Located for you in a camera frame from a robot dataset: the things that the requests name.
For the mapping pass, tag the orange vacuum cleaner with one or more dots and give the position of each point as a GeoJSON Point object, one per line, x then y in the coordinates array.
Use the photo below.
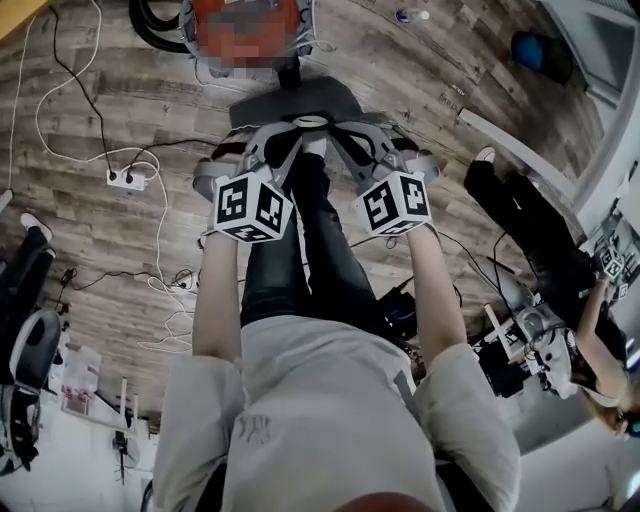
{"type": "Point", "coordinates": [240, 35]}

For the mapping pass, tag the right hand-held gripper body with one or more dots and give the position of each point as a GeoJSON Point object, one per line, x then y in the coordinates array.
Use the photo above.
{"type": "Point", "coordinates": [400, 200]}

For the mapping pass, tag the round wooden table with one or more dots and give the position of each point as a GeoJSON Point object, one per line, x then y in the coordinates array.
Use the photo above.
{"type": "Point", "coordinates": [20, 15]}

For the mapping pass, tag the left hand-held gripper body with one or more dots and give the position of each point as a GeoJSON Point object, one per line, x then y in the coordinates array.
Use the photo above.
{"type": "Point", "coordinates": [240, 205]}

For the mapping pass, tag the person's white shirt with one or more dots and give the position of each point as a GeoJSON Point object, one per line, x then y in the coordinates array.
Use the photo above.
{"type": "Point", "coordinates": [325, 425]}

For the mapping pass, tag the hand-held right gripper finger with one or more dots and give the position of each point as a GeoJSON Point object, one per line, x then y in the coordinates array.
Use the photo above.
{"type": "Point", "coordinates": [380, 140]}
{"type": "Point", "coordinates": [352, 162]}

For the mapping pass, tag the clear bottle white cap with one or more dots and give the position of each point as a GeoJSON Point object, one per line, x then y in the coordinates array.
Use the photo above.
{"type": "Point", "coordinates": [412, 15]}

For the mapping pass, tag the equipment rack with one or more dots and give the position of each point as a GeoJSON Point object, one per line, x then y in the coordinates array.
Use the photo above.
{"type": "Point", "coordinates": [500, 360]}

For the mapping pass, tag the person's white shoe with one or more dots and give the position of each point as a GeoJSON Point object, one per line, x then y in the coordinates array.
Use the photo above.
{"type": "Point", "coordinates": [315, 145]}

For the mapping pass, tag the grey plastic device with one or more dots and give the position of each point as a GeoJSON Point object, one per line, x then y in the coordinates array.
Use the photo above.
{"type": "Point", "coordinates": [540, 320]}

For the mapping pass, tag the small black desk fan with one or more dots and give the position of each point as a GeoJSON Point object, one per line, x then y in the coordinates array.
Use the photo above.
{"type": "Point", "coordinates": [124, 451]}

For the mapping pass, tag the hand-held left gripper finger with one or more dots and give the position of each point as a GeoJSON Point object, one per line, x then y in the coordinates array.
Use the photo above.
{"type": "Point", "coordinates": [256, 145]}
{"type": "Point", "coordinates": [289, 167]}

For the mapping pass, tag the white desk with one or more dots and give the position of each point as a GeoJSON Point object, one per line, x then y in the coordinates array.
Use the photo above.
{"type": "Point", "coordinates": [500, 135]}

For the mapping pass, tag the person's left forearm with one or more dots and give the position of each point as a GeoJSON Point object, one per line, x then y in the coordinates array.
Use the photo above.
{"type": "Point", "coordinates": [220, 300]}

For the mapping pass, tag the blue ball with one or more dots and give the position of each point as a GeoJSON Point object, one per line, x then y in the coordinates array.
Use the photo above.
{"type": "Point", "coordinates": [530, 50]}

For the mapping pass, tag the white red label box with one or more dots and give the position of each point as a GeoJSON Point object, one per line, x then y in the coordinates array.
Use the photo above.
{"type": "Point", "coordinates": [82, 380]}

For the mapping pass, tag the grey office chair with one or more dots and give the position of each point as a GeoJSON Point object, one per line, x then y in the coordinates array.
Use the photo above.
{"type": "Point", "coordinates": [37, 345]}

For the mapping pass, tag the person's black trousers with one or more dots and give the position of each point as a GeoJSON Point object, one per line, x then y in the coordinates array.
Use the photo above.
{"type": "Point", "coordinates": [290, 260]}

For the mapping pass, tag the person's right forearm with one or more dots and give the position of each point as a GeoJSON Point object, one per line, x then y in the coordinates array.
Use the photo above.
{"type": "Point", "coordinates": [435, 300]}

